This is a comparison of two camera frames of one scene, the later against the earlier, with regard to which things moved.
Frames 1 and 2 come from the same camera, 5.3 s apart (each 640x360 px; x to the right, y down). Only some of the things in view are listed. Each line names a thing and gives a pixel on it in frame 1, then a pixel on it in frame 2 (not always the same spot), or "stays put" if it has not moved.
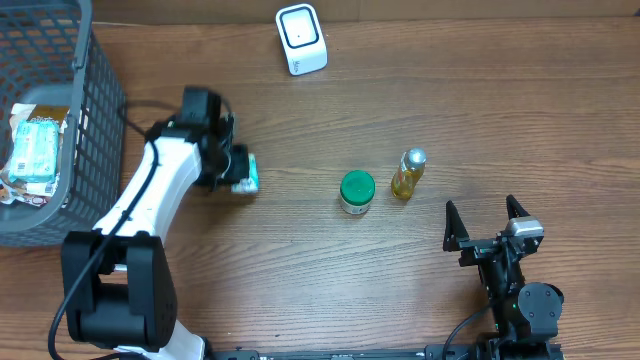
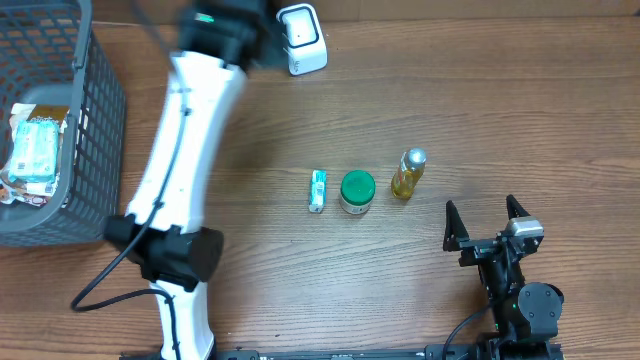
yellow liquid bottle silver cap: (412, 166) stays put
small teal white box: (249, 184) → (317, 191)
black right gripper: (486, 250) stays put
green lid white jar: (357, 188) stays put
